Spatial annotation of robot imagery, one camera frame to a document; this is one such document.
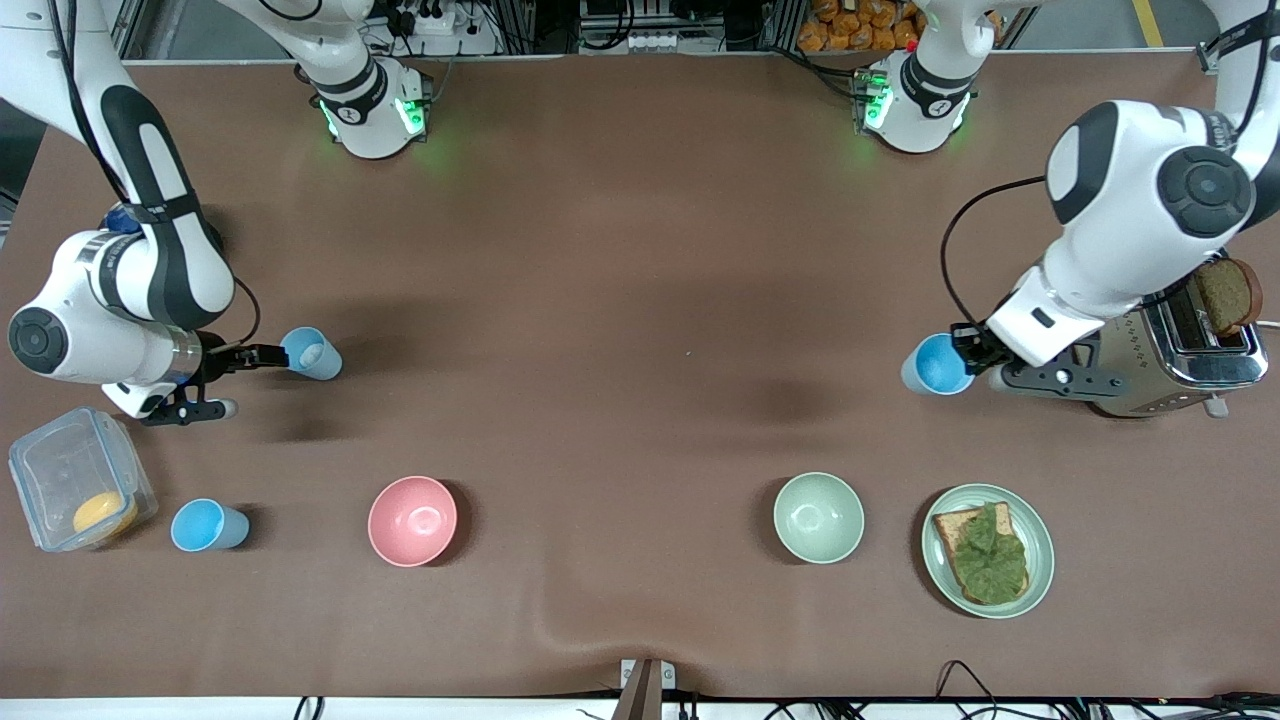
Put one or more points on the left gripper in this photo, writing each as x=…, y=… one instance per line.
x=974, y=342

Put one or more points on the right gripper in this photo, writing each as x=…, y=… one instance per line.
x=216, y=357

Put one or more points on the pale blue plastic cup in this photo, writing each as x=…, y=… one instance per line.
x=318, y=357

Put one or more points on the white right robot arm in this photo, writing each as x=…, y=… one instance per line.
x=100, y=300

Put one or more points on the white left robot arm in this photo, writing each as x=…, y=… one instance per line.
x=1120, y=200

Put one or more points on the brown bread slice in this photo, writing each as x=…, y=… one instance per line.
x=950, y=530

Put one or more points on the yellow round food piece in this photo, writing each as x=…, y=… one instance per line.
x=104, y=515

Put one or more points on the green lettuce leaf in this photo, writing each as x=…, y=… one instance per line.
x=990, y=560

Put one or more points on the clear plastic food container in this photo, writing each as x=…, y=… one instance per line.
x=60, y=470

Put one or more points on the pale green plate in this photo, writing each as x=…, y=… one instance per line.
x=1040, y=560

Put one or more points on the beige chrome toaster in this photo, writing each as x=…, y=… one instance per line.
x=1200, y=370

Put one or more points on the pink bowl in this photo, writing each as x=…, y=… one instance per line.
x=412, y=521

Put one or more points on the pale green bowl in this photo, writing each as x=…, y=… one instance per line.
x=818, y=517

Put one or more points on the brown toast slice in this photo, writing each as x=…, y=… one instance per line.
x=1230, y=295

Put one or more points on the bag of orange snacks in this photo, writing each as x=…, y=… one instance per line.
x=850, y=25

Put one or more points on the white power strip with plugs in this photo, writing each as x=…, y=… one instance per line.
x=430, y=20

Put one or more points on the aluminium frame rail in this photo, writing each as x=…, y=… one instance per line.
x=130, y=30

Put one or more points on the aluminium frame bracket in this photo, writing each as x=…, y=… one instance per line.
x=1206, y=60

